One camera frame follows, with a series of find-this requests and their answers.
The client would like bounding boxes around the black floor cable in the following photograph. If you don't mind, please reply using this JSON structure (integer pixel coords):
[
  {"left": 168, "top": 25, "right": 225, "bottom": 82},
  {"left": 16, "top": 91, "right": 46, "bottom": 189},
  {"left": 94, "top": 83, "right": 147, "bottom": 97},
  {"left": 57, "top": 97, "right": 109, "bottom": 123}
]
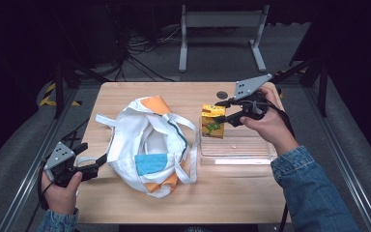
[{"left": 60, "top": 117, "right": 91, "bottom": 143}]

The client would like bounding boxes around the aluminium floor rail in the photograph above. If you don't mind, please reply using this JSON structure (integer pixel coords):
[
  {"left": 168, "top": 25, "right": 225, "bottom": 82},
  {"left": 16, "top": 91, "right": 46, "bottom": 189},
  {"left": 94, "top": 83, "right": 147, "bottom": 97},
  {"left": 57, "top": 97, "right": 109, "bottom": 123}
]
[
  {"left": 302, "top": 86, "right": 371, "bottom": 232},
  {"left": 0, "top": 87, "right": 79, "bottom": 232}
]

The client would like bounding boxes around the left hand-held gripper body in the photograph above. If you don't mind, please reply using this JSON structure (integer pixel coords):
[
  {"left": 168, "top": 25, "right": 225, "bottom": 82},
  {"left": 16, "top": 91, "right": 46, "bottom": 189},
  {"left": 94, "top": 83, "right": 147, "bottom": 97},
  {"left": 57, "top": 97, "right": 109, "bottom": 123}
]
[{"left": 42, "top": 141, "right": 100, "bottom": 189}]

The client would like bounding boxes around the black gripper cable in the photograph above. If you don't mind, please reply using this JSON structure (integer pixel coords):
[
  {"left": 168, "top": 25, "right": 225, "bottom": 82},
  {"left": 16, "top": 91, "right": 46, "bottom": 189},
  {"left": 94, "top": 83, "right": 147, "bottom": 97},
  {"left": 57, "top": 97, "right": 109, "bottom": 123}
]
[
  {"left": 37, "top": 159, "right": 53, "bottom": 211},
  {"left": 264, "top": 99, "right": 297, "bottom": 140}
]

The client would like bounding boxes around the person's left hand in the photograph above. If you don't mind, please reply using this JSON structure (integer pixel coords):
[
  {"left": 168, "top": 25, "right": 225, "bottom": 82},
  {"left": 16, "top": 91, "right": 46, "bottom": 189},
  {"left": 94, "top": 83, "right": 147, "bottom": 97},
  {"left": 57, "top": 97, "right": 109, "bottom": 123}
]
[{"left": 41, "top": 170, "right": 83, "bottom": 216}]

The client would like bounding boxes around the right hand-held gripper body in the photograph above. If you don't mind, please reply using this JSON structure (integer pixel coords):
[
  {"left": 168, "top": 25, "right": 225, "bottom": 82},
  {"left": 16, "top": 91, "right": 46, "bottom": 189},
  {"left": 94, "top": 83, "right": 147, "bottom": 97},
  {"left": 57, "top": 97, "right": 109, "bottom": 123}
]
[{"left": 233, "top": 73, "right": 273, "bottom": 128}]

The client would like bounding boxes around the bundle of black cables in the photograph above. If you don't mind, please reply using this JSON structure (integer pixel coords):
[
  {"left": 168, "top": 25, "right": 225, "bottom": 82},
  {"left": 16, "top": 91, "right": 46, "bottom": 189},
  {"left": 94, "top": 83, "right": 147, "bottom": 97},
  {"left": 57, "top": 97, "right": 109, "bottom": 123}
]
[{"left": 107, "top": 18, "right": 183, "bottom": 83}]

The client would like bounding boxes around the person's right hand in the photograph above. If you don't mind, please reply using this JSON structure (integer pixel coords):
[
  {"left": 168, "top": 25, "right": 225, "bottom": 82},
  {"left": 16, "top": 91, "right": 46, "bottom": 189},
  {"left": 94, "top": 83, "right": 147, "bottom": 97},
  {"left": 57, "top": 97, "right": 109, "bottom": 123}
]
[{"left": 240, "top": 85, "right": 300, "bottom": 157}]

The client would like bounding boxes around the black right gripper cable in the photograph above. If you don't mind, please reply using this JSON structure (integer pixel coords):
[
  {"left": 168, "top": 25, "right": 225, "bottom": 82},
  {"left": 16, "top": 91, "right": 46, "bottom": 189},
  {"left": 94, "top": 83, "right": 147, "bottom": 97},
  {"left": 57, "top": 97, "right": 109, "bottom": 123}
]
[{"left": 264, "top": 99, "right": 297, "bottom": 140}]

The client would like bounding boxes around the clear plastic tray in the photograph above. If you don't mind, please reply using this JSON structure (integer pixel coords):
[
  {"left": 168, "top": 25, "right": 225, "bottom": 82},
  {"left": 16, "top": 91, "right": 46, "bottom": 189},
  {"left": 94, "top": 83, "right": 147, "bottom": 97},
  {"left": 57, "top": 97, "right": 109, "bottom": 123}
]
[{"left": 198, "top": 115, "right": 278, "bottom": 167}]

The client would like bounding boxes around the white colour-block tote bag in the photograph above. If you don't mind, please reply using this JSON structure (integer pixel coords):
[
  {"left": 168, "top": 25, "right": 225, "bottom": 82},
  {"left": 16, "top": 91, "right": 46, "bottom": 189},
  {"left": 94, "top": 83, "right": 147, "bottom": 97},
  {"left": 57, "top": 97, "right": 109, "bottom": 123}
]
[{"left": 95, "top": 95, "right": 199, "bottom": 199}]

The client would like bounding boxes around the yellow and black floor tape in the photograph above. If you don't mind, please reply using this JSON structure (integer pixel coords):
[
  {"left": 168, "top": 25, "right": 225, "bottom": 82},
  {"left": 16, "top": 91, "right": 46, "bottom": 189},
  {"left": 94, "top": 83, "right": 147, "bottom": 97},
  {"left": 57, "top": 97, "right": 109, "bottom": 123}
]
[{"left": 39, "top": 82, "right": 82, "bottom": 107}]

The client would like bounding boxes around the yellow juice carton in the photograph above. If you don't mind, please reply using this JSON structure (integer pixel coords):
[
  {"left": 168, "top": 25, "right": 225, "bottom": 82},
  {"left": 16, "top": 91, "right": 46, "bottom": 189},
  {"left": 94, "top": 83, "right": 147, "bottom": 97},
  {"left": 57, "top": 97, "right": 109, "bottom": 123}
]
[{"left": 201, "top": 103, "right": 227, "bottom": 139}]

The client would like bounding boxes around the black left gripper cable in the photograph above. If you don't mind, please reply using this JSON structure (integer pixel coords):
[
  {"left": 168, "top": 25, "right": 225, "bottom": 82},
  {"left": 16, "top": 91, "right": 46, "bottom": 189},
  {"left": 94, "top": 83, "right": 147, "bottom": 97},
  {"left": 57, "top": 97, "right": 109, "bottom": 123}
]
[{"left": 37, "top": 159, "right": 53, "bottom": 211}]

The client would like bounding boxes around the black tripod stand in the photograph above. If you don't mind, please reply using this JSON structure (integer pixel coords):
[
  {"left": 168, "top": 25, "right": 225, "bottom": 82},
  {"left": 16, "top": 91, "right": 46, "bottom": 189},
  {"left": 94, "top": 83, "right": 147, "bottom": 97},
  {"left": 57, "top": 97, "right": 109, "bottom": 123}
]
[
  {"left": 51, "top": 59, "right": 110, "bottom": 120},
  {"left": 270, "top": 57, "right": 330, "bottom": 118}
]

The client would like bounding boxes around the grey metal stand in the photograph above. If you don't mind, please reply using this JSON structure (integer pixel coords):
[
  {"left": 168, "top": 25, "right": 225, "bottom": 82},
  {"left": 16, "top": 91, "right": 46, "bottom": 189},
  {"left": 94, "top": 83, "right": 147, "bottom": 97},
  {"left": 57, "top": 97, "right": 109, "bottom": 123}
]
[{"left": 178, "top": 4, "right": 271, "bottom": 73}]

